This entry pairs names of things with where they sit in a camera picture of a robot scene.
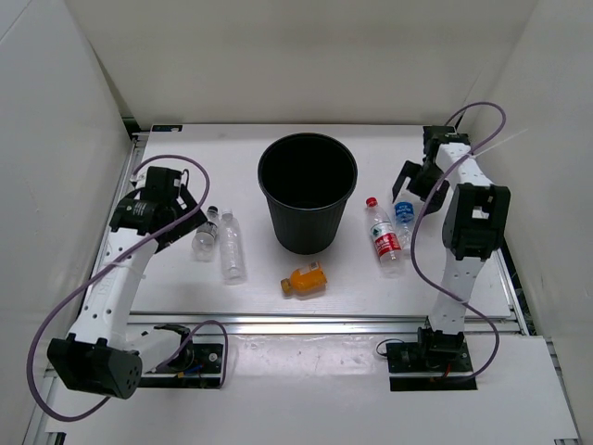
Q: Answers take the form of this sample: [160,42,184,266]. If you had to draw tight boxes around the clear bottle white cap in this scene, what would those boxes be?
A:
[219,210,246,284]

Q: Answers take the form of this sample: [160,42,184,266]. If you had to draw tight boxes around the black label clear bottle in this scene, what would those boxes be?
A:
[192,206,220,261]

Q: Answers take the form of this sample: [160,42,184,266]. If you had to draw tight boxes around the blue label water bottle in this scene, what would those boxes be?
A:
[394,199,415,251]

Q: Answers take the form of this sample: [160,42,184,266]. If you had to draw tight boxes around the black plastic waste bin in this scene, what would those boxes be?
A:
[258,133,358,255]

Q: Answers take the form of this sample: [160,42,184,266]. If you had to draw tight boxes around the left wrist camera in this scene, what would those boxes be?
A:
[130,171,146,185]

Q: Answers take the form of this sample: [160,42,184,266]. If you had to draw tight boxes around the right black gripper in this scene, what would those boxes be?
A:
[393,160,450,216]

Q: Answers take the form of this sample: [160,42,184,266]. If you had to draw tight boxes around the aluminium front rail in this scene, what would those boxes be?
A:
[124,311,529,336]

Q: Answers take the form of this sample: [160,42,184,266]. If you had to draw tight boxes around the red label water bottle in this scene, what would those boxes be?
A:
[366,197,403,277]

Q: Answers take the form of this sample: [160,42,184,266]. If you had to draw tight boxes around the orange juice bottle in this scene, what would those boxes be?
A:
[281,261,327,295]

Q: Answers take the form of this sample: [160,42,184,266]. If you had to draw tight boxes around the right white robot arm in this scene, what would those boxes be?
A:
[392,125,511,371]

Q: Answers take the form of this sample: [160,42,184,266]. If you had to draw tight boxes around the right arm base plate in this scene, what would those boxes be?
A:
[375,338,478,392]

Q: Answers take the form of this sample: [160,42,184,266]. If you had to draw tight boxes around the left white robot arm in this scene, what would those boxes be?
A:
[47,167,206,399]

